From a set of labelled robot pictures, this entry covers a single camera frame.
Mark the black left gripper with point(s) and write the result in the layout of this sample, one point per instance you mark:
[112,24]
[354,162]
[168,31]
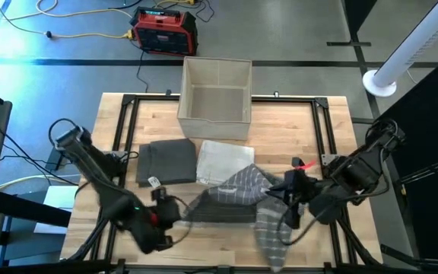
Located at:
[164,217]

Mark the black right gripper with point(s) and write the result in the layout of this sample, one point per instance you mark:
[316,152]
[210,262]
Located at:
[299,190]

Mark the grey checked towel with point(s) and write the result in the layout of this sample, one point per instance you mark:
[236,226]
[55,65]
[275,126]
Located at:
[242,190]

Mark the dark grey towel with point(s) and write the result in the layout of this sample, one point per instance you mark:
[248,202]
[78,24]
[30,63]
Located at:
[173,160]

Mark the white towel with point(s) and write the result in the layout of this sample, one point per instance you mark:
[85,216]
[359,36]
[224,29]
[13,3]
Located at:
[223,161]

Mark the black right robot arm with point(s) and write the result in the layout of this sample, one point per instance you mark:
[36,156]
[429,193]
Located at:
[356,171]

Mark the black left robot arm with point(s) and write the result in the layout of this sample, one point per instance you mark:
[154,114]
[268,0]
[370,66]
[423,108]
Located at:
[89,163]

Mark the beige fabric bin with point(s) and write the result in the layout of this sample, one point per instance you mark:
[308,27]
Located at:
[215,102]

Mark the black partition panel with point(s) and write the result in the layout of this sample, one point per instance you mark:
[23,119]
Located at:
[432,114]

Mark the black floor stand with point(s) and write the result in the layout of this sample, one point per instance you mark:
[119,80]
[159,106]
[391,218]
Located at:
[356,23]

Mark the red black power station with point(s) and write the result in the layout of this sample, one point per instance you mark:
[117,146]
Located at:
[165,34]

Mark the white tower fan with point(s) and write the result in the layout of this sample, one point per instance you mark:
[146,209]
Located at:
[413,45]

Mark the black metal table frame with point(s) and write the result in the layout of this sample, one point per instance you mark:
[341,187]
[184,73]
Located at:
[150,98]

